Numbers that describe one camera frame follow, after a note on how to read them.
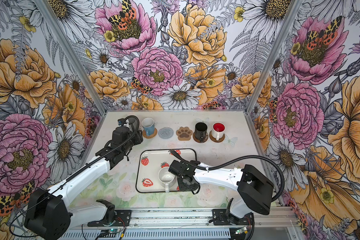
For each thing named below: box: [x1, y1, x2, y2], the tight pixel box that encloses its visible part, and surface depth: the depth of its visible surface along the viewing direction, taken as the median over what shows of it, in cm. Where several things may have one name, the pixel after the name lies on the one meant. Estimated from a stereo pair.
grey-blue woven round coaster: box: [158, 127, 174, 140], surface depth 110 cm
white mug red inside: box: [211, 122, 226, 141], surface depth 102 cm
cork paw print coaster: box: [176, 126, 193, 141], surface depth 110 cm
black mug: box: [194, 122, 208, 143], surface depth 101 cm
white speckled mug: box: [158, 166, 176, 193], surface depth 83 cm
